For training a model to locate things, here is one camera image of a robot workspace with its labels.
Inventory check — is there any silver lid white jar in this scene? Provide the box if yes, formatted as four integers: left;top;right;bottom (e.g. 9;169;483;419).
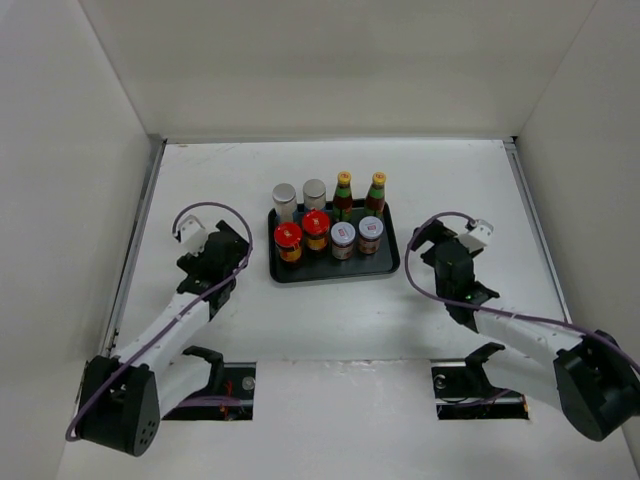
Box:
272;183;298;223

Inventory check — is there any yellow cap sauce bottle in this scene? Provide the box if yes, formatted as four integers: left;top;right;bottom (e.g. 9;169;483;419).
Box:
364;172;387;218
332;171;353;222

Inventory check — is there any white jar red label lid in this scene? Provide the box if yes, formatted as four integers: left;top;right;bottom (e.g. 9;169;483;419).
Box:
330;222;356;261

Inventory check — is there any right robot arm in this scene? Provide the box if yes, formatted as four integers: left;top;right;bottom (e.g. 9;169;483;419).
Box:
406;214;639;441

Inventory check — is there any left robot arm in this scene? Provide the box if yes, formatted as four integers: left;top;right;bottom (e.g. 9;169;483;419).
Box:
66;216;251;457

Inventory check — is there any black plastic tray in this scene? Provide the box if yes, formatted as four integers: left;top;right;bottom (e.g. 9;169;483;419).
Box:
267;206;401;284

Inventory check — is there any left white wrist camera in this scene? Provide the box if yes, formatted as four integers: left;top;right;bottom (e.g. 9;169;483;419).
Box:
173;215;208;256

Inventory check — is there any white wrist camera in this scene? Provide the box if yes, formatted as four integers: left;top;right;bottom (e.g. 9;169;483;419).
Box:
173;215;208;256
456;219;494;254

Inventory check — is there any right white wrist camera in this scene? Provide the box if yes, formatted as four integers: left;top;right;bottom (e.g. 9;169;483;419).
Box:
456;219;494;254

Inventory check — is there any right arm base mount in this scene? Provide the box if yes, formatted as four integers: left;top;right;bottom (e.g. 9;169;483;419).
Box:
431;342;529;421

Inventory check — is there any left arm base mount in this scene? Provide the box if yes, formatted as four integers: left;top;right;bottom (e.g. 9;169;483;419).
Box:
161;346;257;421

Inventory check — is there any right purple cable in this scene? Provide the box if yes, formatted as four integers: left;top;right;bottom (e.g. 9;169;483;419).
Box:
403;211;640;374

